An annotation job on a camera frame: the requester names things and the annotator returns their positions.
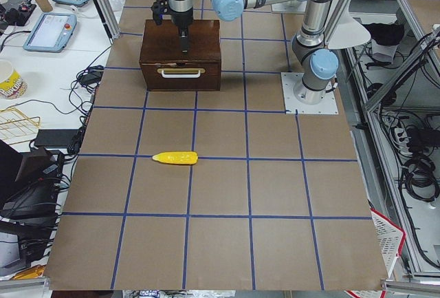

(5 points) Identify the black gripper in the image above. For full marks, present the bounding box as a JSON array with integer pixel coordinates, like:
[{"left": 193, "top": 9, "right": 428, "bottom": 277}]
[{"left": 170, "top": 10, "right": 192, "bottom": 53}]

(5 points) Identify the wooden drawer with white handle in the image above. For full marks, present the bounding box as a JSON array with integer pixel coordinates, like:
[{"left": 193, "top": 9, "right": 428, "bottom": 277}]
[{"left": 140, "top": 62, "right": 221, "bottom": 91}]

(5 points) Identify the dark wooden drawer cabinet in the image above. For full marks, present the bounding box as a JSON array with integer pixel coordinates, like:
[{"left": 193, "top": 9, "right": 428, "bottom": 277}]
[{"left": 139, "top": 19, "right": 222, "bottom": 92}]

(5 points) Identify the yellow corn cob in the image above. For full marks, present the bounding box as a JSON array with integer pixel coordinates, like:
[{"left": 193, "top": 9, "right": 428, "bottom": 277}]
[{"left": 152, "top": 151, "right": 198, "bottom": 165}]

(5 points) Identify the near teach pendant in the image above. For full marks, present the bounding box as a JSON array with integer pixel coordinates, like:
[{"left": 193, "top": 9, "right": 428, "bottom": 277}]
[{"left": 23, "top": 13, "right": 77, "bottom": 53}]

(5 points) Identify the paper popcorn cup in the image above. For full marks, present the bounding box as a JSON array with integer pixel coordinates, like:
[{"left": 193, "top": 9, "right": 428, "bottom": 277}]
[{"left": 0, "top": 59, "right": 28, "bottom": 99}]

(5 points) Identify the white red plastic basket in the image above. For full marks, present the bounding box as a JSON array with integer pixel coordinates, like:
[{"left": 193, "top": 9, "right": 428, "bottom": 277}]
[{"left": 371, "top": 209, "right": 406, "bottom": 279}]

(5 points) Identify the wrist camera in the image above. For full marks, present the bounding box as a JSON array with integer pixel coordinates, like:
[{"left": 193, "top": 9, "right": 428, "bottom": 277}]
[{"left": 151, "top": 0, "right": 169, "bottom": 25}]

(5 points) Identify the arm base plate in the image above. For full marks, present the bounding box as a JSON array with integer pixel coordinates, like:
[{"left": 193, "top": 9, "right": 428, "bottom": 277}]
[{"left": 281, "top": 72, "right": 339, "bottom": 115}]

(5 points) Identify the aluminium frame post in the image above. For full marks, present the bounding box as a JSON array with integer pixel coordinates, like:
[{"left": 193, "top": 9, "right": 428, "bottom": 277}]
[{"left": 93, "top": 0, "right": 121, "bottom": 40}]

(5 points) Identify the gold wire rack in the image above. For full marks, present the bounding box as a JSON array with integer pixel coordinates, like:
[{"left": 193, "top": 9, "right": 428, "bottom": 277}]
[{"left": 1, "top": 107, "right": 41, "bottom": 145}]

